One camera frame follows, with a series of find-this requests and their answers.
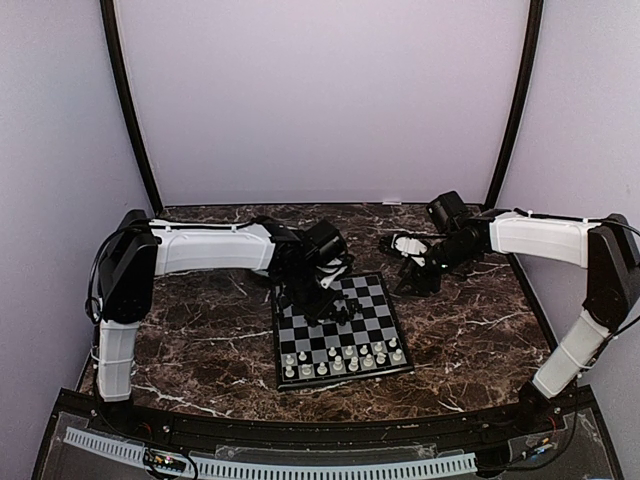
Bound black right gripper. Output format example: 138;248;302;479
394;235;477;297

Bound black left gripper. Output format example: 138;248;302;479
281;266;340;320

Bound black grey chessboard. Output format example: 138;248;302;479
271;272;414;391

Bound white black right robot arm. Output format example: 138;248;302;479
380;191;639;434

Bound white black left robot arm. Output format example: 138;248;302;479
84;210;353;436

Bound black chess pieces pile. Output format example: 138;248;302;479
275;293;363;327

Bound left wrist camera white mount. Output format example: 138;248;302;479
316;253;355;289

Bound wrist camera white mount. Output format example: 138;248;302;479
378;233;430;258
316;253;355;289

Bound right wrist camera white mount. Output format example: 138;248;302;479
378;233;430;258

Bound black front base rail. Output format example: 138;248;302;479
67;395;553;451

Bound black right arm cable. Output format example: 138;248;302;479
599;219;640;366

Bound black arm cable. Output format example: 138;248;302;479
599;219;640;366
84;234;121;325

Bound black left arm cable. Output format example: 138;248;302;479
84;234;121;325

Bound white slotted cable duct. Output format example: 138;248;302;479
63;425;477;480

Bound left black frame post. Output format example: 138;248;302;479
99;0;164;214

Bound black frame post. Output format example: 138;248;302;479
99;0;164;214
481;0;545;211

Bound right black frame post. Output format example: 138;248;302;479
481;0;545;211

